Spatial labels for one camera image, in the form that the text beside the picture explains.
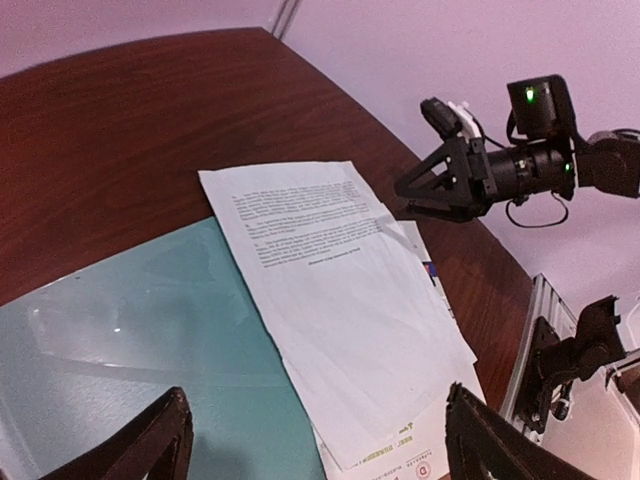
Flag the right aluminium wall post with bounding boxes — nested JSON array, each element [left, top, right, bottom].
[[270, 0, 303, 40]]

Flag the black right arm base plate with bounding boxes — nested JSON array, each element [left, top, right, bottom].
[[514, 295, 627, 435]]

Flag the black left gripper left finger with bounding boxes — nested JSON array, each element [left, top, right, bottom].
[[44, 387, 194, 480]]

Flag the aluminium front rail frame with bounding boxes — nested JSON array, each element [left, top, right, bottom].
[[500, 274, 639, 444]]

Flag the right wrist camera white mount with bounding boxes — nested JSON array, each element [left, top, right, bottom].
[[420, 97, 485, 141]]

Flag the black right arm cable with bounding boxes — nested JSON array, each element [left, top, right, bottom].
[[504, 192, 570, 230]]

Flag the colourful printed brochure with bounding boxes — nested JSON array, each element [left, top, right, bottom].
[[313, 220, 486, 479]]

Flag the white printed text sheets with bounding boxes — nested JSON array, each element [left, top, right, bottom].
[[199, 161, 475, 468]]

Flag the teal file folder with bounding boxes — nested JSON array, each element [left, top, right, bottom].
[[1, 218, 324, 479]]

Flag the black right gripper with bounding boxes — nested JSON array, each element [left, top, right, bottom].
[[394, 137, 575, 223]]

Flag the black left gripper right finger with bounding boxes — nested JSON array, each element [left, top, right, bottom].
[[445, 383, 590, 480]]

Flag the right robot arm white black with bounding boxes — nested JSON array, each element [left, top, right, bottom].
[[394, 74, 639, 223]]

